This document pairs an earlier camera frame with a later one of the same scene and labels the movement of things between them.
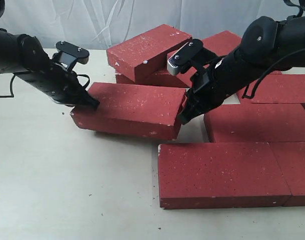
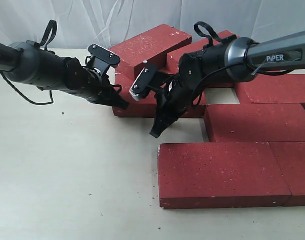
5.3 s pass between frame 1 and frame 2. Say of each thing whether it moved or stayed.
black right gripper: moved
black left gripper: moved
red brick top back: stayed
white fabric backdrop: stayed
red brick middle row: stayed
